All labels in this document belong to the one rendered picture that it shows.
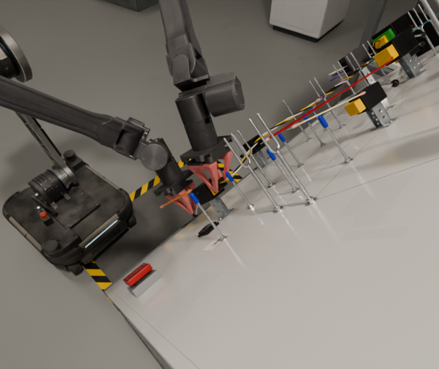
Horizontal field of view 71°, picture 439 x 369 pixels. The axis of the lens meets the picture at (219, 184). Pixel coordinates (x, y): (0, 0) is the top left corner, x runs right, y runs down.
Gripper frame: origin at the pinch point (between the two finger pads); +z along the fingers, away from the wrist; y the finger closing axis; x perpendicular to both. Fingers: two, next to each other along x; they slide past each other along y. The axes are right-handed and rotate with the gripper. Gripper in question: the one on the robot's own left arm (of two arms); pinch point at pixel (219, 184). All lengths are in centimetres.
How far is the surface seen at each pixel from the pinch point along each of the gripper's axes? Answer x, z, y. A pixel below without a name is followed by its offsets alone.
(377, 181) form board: -34.7, -7.2, -9.6
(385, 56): -24, -12, 43
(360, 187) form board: -32.8, -6.4, -9.7
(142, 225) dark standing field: 122, 58, 40
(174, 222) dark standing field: 108, 63, 54
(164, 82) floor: 203, -14, 168
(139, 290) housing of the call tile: 2.0, 7.8, -25.1
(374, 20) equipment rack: -10, -18, 91
